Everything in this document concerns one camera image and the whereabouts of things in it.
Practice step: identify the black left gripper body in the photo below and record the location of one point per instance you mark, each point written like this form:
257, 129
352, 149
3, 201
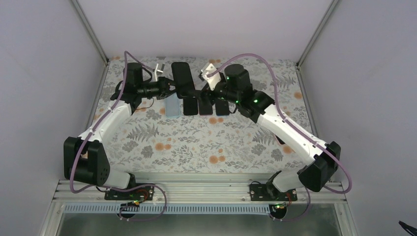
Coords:
162, 89

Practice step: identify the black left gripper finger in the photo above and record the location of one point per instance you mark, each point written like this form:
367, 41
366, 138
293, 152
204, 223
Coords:
169, 93
171, 84

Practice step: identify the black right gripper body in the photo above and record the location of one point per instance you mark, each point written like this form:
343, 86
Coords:
205, 93

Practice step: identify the light blue case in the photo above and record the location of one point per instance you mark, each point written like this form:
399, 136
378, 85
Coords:
172, 106

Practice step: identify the black phone without case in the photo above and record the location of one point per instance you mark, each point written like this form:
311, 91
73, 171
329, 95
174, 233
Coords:
183, 79

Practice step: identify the black phone case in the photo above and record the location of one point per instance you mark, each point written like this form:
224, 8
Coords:
190, 106

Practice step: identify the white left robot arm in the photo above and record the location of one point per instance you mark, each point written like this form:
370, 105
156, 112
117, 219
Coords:
84, 157

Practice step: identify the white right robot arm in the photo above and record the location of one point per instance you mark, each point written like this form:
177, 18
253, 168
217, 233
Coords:
319, 158

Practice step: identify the phone in peach case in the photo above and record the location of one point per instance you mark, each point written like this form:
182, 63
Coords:
279, 140

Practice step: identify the floral patterned table mat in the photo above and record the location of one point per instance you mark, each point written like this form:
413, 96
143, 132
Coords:
148, 141

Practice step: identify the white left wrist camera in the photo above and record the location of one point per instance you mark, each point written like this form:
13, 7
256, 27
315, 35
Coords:
159, 69

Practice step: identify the aluminium right corner post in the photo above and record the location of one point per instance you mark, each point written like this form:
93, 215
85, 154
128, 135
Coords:
328, 13

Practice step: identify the aluminium corner post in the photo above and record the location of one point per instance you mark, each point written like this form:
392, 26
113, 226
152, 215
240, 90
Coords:
83, 17
328, 13

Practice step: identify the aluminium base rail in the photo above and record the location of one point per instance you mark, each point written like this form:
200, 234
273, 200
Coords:
188, 188

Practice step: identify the aluminium left corner post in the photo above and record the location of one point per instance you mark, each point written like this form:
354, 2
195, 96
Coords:
83, 17

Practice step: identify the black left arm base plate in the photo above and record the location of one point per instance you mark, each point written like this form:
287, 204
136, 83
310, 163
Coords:
140, 192

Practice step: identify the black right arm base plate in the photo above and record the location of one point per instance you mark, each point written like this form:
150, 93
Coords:
260, 192

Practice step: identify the perforated cable tray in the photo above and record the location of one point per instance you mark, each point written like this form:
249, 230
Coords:
255, 209

